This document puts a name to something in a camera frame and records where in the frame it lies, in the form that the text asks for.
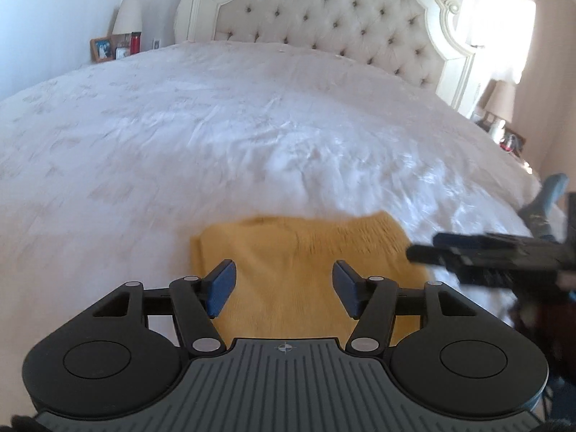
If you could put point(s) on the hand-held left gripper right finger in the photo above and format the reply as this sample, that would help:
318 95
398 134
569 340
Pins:
347 288

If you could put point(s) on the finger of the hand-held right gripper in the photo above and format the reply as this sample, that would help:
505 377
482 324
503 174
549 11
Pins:
429 254
459 239

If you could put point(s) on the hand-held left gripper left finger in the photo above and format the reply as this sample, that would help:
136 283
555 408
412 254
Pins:
221 288

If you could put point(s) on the yellow knit sweater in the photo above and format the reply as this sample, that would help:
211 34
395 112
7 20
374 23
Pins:
288 261

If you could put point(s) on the blue cloth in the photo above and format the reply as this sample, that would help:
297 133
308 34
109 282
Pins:
542 202

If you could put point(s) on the person's dark red clothing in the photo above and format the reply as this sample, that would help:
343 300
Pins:
544 324

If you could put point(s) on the white bottle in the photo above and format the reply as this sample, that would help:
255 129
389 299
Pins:
497 129

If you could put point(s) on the beige shade table lamp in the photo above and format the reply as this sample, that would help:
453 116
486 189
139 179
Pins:
500 101

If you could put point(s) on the white floral bedspread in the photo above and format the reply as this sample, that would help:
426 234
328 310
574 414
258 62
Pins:
225 121

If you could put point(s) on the cream tufted headboard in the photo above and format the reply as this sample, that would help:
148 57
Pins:
337 9

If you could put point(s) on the white shade table lamp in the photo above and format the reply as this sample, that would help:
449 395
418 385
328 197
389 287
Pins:
127 18

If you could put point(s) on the small white picture frame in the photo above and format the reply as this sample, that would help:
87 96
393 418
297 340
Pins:
122 51

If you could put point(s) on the wooden photo frame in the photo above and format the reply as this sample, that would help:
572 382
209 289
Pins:
102 49

